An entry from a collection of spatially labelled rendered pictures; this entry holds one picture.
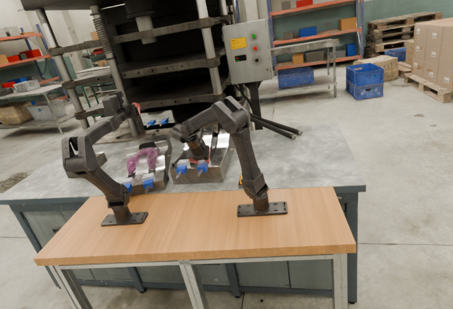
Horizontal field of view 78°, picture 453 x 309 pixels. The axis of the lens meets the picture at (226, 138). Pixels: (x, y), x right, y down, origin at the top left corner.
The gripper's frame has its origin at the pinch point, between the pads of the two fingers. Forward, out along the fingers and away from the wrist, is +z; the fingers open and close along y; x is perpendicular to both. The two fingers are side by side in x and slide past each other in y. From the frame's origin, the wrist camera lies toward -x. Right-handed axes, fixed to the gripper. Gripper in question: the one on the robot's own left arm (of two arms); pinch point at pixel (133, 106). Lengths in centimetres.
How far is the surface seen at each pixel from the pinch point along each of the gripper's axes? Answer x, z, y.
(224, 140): 28, 11, -41
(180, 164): 29.1, -12.3, -21.8
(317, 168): 40, -9, -87
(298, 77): 71, 361, -119
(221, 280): 106, -13, -28
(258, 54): -8, 70, -64
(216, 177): 37, -14, -38
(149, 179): 32.9, -16.7, -5.8
